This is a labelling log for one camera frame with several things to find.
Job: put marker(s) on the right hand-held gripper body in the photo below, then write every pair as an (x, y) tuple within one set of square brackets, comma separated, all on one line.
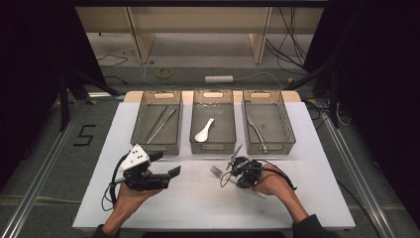
[(247, 172)]

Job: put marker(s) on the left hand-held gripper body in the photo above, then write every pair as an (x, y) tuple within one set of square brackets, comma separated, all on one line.
[(145, 181)]

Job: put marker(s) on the metal fork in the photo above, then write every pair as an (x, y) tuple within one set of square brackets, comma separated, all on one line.
[(216, 171)]

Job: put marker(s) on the grey clear plastic bin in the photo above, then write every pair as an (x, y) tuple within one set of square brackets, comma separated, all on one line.
[(213, 109), (158, 124), (274, 124)]

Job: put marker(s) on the white ceramic spoon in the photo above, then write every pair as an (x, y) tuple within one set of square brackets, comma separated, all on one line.
[(201, 136)]

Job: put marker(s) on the metal table knife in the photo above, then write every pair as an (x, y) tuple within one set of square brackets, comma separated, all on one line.
[(256, 128)]

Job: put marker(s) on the person's left hand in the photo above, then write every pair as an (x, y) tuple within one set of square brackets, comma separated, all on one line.
[(130, 198)]

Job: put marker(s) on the person's right hand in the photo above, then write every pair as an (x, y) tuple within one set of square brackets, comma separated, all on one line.
[(272, 181)]

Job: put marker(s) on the white table board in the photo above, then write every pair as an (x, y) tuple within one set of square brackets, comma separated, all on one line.
[(185, 214)]

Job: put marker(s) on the wooden table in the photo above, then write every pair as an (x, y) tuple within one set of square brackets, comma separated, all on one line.
[(132, 96)]

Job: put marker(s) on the yellow tape roll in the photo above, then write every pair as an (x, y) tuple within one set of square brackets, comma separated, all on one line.
[(164, 77)]

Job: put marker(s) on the white power strip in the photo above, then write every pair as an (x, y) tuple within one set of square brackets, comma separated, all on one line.
[(219, 79)]

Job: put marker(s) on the black metal stand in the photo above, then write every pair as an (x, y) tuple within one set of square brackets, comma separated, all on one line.
[(63, 99), (334, 99)]

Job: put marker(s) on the light wooden desk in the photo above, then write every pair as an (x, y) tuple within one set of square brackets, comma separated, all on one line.
[(198, 20)]

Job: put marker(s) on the black curtain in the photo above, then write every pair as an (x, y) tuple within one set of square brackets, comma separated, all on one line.
[(379, 82), (29, 66)]

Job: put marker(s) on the aluminium floor rail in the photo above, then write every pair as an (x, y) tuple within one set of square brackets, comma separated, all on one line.
[(356, 172), (39, 178)]

